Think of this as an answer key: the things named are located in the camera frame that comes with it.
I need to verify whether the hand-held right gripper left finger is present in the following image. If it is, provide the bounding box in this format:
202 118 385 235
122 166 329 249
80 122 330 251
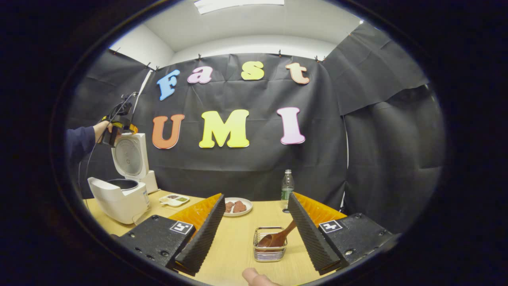
117 193 226 277

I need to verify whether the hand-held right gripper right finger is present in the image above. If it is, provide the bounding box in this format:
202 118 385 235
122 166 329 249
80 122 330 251
287 192 400 276

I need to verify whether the brown wooden spoon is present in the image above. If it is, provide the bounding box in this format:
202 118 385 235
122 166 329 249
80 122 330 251
257 220 297 248

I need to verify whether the metal wire chopstick holder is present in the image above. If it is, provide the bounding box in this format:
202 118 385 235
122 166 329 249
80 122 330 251
253 227 287 263

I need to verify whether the white rice cooker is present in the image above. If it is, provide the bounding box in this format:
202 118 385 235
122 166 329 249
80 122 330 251
88 133 150 225

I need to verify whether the white divided condiment dish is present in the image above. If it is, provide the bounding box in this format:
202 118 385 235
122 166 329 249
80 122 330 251
159 193 190 208

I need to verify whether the clear plastic water bottle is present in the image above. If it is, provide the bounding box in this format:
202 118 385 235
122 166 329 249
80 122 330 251
281 170 294 210

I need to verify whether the white round plate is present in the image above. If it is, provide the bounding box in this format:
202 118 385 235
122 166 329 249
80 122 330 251
223 197 253 217

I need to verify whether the black backdrop cloth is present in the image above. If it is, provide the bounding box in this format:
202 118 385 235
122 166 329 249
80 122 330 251
65 22 447 235

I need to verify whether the large ceiling light panel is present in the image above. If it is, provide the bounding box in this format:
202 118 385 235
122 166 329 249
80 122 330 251
194 0 285 15

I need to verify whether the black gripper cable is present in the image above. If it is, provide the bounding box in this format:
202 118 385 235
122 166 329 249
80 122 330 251
77 92 137 191

